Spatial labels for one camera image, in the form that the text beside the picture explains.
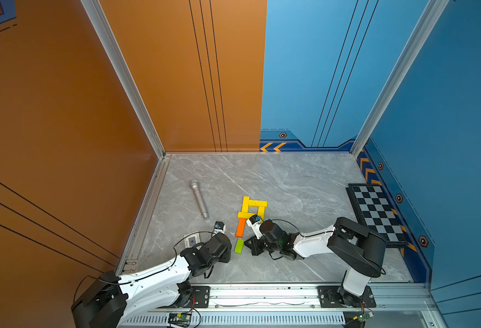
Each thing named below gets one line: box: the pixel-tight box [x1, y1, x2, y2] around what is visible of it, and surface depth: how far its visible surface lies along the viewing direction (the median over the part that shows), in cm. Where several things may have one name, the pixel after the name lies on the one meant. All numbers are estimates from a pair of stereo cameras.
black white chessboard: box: [345, 183, 408, 249], surface depth 94 cm
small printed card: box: [184, 232, 201, 249], surface depth 87 cm
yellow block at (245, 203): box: [241, 195, 251, 213], surface depth 99 cm
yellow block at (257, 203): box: [248, 199, 268, 208], surface depth 99 cm
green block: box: [234, 239, 245, 255], surface depth 87 cm
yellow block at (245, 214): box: [237, 211, 257, 220], surface depth 96 cm
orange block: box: [235, 217, 247, 238], surface depth 91 cm
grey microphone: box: [189, 179, 210, 221], surface depth 101 cm
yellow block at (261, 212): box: [257, 206, 266, 224], surface depth 96 cm
